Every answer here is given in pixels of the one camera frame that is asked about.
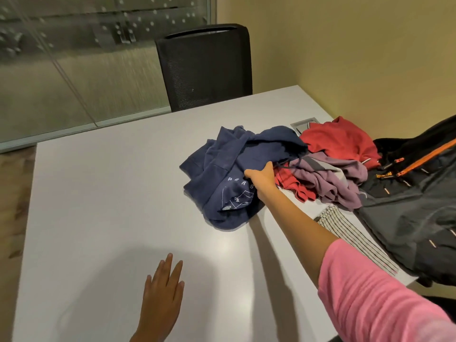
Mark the person's right hand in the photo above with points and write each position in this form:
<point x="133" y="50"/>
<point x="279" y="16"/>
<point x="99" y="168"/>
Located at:
<point x="262" y="179"/>

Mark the person's left hand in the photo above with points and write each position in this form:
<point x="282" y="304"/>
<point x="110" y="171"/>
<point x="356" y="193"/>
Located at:
<point x="162" y="299"/>

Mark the navy blue hoodie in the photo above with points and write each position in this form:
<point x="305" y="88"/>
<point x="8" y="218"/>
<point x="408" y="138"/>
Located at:
<point x="228" y="174"/>

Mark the mauve striped t-shirt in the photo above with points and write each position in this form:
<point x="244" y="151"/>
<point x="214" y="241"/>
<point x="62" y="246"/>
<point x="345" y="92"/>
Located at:
<point x="331" y="181"/>

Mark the red garment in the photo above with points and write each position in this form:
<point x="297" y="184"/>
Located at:
<point x="338" y="138"/>

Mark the striped knit top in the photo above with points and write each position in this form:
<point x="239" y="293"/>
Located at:
<point x="356" y="235"/>

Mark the black orange backpack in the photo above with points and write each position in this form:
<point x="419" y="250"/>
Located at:
<point x="409" y="199"/>

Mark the person's left forearm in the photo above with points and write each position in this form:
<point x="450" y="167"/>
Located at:
<point x="148" y="339"/>

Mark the person's right forearm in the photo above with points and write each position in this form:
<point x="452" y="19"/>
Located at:
<point x="299" y="231"/>

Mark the person's right pink sleeve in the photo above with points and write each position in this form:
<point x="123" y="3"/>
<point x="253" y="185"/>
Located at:
<point x="374" y="299"/>

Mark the black mesh office chair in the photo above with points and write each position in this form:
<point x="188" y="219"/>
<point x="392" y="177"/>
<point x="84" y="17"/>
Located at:
<point x="206" y="67"/>

